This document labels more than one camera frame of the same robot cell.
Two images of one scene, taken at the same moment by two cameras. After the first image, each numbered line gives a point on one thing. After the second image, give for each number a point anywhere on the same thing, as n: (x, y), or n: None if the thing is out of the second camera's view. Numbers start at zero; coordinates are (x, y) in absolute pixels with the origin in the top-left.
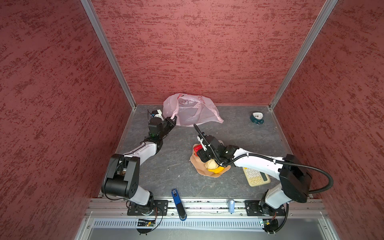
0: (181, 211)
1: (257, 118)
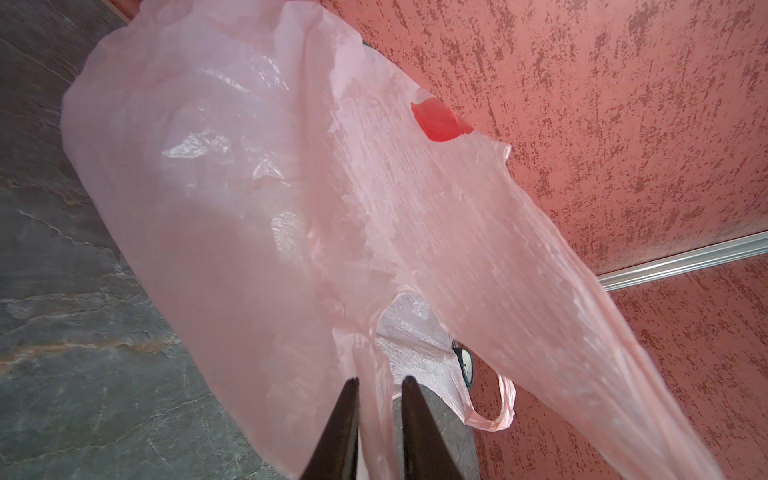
0: None
1: (465, 363)
